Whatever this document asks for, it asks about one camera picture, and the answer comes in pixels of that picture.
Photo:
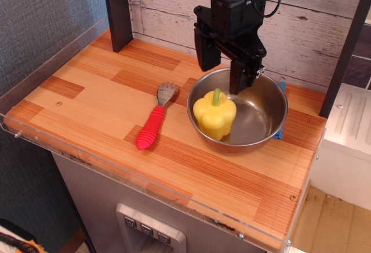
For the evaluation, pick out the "blue cloth under bowl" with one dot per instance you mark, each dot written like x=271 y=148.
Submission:
x=283 y=112

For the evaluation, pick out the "dark left frame post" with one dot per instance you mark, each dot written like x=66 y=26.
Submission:
x=120 y=23

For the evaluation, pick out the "silver dispenser button panel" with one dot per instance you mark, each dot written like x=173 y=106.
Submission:
x=143 y=233

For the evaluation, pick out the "yellow toy bell pepper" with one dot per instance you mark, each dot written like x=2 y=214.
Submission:
x=215 y=114

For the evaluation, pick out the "clear acrylic counter guard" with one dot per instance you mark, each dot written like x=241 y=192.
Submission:
x=95 y=105

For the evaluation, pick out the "stainless steel bowl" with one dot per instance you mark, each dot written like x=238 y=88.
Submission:
x=258 y=112

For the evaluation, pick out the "dark right frame post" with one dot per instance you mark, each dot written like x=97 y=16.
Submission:
x=345 y=56

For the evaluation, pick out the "yellow and black object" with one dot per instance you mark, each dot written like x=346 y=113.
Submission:
x=21 y=246

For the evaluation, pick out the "grey toy fridge cabinet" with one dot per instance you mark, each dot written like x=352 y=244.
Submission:
x=218 y=203

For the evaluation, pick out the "red-handled toy fork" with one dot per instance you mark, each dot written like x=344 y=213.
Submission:
x=149 y=132

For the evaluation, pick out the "dark frame post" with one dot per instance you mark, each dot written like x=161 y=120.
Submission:
x=345 y=56
x=120 y=23

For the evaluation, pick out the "white toy sink unit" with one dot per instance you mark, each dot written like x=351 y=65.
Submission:
x=341 y=167

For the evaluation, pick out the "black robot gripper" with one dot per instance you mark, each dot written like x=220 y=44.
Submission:
x=230 y=27

